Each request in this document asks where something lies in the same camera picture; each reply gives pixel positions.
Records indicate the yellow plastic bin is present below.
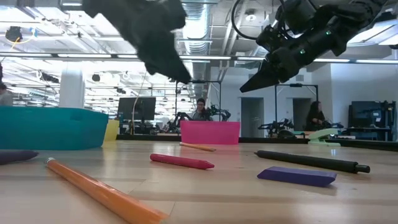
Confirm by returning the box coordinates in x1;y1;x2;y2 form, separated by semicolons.
104;119;121;141

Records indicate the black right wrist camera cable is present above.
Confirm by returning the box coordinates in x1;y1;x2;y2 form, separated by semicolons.
231;0;280;41

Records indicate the black ceiling dome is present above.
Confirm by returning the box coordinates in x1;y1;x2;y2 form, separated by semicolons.
5;26;23;43

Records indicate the red crayon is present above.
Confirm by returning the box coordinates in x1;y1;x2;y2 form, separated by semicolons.
149;153;215;170

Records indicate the black equipment rack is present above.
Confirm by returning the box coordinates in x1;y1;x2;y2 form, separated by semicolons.
347;100;397;141

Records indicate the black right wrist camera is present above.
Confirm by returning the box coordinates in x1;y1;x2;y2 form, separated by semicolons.
256;24;289;53

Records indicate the red plastic bin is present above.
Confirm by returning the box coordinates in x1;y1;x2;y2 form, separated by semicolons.
180;121;241;146

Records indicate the person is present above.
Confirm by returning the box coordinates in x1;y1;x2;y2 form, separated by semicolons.
304;100;327;131
0;82;14;107
189;98;212;121

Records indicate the blue eraser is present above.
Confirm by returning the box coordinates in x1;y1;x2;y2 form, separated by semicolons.
257;166;338;189

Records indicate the black rig frame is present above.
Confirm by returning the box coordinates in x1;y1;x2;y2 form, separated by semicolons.
274;83;320;131
175;80;223;123

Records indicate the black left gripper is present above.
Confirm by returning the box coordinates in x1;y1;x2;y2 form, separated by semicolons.
102;0;192;83

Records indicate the mint green stapler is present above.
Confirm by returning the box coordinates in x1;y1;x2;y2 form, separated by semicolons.
307;128;341;147

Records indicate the black pen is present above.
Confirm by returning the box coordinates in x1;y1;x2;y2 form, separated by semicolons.
254;150;371;174

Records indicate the black aluminium table frame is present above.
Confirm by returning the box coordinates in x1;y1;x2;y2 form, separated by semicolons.
116;133;398;153

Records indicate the purple pen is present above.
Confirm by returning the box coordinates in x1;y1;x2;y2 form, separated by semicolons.
0;149;40;166

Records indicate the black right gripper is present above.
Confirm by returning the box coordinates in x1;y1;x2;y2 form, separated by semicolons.
239;34;318;93

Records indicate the silver ventilation duct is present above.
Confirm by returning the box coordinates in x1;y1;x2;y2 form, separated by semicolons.
175;2;215;97

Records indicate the long light strip bar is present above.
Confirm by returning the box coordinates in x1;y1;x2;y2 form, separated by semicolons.
0;52;398;64

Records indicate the teal plastic bin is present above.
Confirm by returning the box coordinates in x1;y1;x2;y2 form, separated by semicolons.
0;106;109;151

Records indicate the white square column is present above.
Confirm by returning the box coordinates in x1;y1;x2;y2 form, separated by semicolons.
58;61;86;110

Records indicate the orange pencil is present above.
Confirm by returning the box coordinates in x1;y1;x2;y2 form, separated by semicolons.
179;141;217;152
44;157;170;224

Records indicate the black computer monitor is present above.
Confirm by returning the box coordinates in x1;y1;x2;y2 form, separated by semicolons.
117;96;157;122

